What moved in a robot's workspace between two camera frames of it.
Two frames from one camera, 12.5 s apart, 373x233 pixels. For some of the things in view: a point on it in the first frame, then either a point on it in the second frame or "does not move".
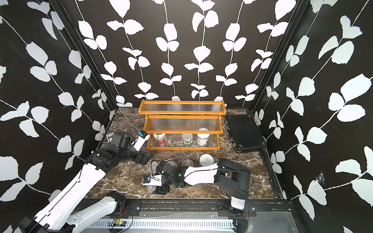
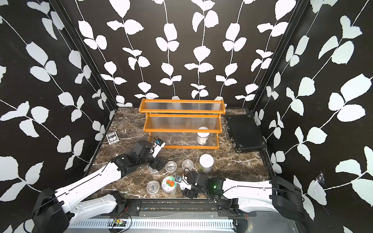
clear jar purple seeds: [152, 166] does not move
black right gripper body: [166, 184] → [193, 193]
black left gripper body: [138, 157] → [154, 162]
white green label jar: [206, 159] does not move
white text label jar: [202, 139] does not move
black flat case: [245, 133] does not move
